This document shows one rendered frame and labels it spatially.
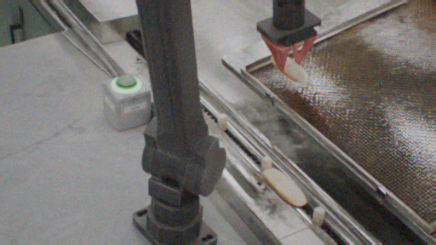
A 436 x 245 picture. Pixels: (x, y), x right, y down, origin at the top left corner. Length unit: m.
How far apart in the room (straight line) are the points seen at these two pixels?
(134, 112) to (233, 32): 0.45
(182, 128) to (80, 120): 0.44
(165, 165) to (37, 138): 0.36
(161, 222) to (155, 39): 0.33
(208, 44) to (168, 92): 0.72
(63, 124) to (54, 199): 0.21
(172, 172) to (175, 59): 0.21
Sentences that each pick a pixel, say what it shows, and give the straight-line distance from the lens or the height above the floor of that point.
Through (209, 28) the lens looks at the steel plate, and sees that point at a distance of 1.58.
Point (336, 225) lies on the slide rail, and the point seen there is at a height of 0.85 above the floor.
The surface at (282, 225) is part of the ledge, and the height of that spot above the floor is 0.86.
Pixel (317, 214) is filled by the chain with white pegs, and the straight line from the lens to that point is 1.02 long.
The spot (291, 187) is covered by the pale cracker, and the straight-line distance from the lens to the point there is 1.07.
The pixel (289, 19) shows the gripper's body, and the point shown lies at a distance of 1.14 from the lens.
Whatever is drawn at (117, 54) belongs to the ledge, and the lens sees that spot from 1.38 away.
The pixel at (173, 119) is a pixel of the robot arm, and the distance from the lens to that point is 0.84.
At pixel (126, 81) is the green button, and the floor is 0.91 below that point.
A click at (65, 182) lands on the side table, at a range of 1.12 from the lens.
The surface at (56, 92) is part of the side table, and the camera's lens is 1.34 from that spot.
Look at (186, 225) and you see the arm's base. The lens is 0.97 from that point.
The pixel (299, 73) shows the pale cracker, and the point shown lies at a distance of 1.21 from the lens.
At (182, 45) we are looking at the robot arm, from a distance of 0.76.
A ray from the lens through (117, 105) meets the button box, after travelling 1.19.
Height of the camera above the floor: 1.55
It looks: 36 degrees down
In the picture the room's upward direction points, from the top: 5 degrees clockwise
